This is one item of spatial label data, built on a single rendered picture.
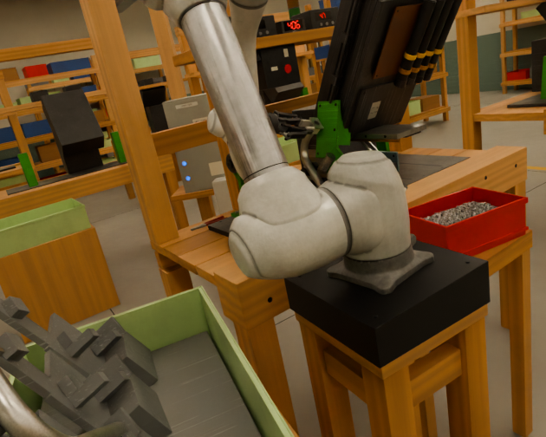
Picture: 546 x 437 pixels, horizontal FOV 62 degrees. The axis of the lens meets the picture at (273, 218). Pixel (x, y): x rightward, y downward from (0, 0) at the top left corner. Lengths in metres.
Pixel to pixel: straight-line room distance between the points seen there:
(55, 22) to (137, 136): 10.01
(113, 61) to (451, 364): 1.37
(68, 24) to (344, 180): 10.94
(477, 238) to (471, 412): 0.49
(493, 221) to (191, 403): 0.98
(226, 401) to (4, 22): 10.94
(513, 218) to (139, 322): 1.10
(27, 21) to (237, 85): 10.71
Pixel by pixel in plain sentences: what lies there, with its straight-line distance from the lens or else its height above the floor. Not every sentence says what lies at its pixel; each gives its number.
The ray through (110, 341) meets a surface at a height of 0.95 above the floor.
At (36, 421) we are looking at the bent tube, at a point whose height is 1.10.
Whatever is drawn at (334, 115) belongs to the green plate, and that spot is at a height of 1.22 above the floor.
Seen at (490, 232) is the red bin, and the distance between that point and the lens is 1.47.
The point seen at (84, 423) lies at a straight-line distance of 0.81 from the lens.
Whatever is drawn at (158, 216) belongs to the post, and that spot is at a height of 0.99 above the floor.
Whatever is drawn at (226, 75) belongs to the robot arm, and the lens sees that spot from 0.95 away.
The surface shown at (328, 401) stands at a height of 0.60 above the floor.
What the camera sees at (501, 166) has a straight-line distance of 2.10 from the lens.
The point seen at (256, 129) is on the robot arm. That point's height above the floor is 1.31.
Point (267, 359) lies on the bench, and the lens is 1.38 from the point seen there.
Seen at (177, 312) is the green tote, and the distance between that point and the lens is 1.13.
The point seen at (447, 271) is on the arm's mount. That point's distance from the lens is 1.04.
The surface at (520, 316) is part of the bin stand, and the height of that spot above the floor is 0.51.
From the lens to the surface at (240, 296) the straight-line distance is 1.24.
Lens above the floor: 1.42
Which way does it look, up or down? 18 degrees down
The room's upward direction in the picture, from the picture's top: 11 degrees counter-clockwise
